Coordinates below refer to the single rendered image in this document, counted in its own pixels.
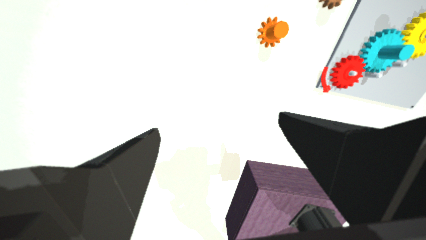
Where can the tan gear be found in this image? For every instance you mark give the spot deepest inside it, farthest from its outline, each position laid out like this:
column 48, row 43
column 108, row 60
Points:
column 331, row 3

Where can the red gear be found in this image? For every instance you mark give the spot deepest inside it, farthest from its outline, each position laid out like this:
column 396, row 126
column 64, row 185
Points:
column 341, row 78

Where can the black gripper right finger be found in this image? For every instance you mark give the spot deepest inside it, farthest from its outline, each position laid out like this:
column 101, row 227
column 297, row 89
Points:
column 365, row 171

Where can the cyan toothed gear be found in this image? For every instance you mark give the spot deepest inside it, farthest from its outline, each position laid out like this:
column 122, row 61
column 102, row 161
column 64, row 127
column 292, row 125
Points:
column 384, row 48

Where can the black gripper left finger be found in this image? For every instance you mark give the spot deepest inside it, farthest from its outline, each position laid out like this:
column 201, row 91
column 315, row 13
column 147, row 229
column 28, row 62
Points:
column 99, row 199

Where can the orange gear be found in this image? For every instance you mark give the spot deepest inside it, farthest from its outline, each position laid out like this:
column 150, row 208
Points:
column 272, row 31

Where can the yellow gear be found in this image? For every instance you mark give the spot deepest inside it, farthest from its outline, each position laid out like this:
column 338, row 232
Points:
column 415, row 34

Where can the red curved arrow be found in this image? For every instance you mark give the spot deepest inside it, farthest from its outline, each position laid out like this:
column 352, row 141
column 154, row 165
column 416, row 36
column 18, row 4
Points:
column 325, row 87

